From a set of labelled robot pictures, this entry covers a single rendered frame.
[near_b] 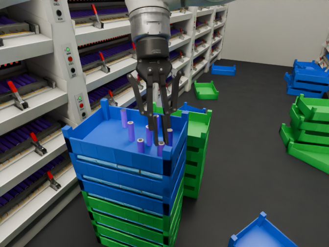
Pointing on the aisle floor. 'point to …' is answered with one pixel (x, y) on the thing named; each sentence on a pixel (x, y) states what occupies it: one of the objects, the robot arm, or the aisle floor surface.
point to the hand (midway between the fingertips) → (159, 130)
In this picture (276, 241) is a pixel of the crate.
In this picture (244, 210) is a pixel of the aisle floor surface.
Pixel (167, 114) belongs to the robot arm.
